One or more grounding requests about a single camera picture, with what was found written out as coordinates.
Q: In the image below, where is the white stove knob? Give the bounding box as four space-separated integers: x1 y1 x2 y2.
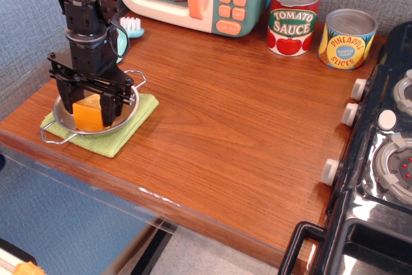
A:
351 79 368 101
321 158 340 186
341 103 359 127

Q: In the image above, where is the grey stove burner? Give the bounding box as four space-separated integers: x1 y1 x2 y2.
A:
393 70 412 116
373 133 411 205

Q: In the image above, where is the white stove knob front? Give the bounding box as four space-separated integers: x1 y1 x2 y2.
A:
321 158 340 186

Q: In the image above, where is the grey rear stove burner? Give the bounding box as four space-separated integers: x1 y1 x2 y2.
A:
393 70 412 116

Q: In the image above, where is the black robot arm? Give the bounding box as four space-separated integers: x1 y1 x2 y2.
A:
48 0 135 127

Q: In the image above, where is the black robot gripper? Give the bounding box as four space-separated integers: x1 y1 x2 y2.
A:
48 43 134 127

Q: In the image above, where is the black toy stove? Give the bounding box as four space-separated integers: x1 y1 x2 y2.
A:
278 21 412 275

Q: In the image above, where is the pineapple slices tin can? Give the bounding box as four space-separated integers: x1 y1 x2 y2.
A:
318 8 378 70

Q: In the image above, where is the teal toy dish brush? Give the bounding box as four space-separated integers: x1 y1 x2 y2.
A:
117 17 144 64

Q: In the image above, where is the white round stove button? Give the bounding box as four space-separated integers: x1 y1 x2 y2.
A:
377 109 397 131

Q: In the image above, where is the tomato sauce tin can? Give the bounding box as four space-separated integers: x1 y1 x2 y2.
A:
267 0 320 57

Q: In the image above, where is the orange object bottom left corner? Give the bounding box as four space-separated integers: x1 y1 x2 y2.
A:
12 261 46 275

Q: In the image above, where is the black oven door handle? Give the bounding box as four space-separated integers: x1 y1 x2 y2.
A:
278 222 327 275

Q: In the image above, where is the green folded cloth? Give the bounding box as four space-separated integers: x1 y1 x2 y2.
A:
41 93 159 158

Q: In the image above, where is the grey front stove burner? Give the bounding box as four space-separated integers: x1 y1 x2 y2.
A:
373 133 411 205

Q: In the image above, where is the stainless steel two-handled bowl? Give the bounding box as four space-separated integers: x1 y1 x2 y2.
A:
41 70 147 145

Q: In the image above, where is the orange pumpkin wedge toy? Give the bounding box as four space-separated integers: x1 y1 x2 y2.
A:
73 94 106 132

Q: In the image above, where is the white stove knob middle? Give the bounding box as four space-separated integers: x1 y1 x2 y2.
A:
341 103 359 127

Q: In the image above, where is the white stove knob rear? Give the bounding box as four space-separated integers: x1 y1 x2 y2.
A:
351 79 368 101

